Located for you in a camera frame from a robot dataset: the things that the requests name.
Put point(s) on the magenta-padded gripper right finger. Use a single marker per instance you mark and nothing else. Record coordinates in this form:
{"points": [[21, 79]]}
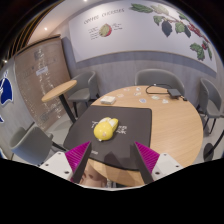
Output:
{"points": [[148, 156]]}

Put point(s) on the small bluish paper sticker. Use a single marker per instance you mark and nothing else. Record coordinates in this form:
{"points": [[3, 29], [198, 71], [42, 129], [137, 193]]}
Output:
{"points": [[142, 100]]}

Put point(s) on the small black adapter plug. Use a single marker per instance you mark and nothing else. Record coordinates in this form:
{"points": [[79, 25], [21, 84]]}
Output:
{"points": [[184, 98]]}

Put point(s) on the dark grey flat box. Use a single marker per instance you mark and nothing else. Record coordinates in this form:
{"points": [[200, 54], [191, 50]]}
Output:
{"points": [[174, 92]]}

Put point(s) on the yellow computer mouse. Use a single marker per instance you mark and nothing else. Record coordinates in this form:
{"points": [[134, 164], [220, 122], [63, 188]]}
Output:
{"points": [[104, 130]]}

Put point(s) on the grey upholstered chair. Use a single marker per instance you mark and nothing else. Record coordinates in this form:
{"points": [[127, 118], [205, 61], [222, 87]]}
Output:
{"points": [[208, 96], [30, 143], [160, 77], [85, 83]]}

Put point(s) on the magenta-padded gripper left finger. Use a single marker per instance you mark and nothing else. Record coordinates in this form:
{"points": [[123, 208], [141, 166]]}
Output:
{"points": [[77, 156]]}

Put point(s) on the small white box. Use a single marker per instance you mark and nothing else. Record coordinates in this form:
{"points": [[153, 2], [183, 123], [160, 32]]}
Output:
{"points": [[107, 100]]}

